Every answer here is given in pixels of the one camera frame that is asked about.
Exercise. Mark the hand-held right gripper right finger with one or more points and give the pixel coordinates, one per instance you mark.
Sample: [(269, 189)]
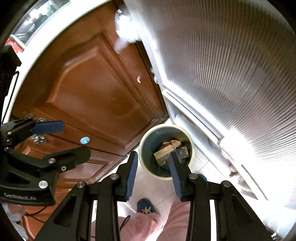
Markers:
[(175, 178)]

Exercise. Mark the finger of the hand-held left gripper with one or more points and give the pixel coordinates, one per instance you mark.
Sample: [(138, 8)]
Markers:
[(74, 156), (48, 127)]

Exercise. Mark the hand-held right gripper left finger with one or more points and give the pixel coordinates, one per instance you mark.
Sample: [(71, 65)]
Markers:
[(130, 176)]

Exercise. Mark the round dark trash bin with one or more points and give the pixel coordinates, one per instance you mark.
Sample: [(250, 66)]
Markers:
[(149, 150)]

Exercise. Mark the blue round cabinet knob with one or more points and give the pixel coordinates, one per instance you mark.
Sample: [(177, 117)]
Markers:
[(84, 140)]

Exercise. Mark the white shopping bag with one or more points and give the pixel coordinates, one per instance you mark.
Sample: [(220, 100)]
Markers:
[(13, 213)]

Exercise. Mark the red and pink packet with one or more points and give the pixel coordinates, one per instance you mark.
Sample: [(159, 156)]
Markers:
[(16, 46)]

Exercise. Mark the dark glass window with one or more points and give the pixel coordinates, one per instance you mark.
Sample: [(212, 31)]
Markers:
[(39, 16)]

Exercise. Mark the white ribbed cabinet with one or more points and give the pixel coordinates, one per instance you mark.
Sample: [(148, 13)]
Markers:
[(219, 69)]

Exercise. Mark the clear hanging plastic bag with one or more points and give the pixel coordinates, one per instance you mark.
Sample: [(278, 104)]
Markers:
[(124, 27)]

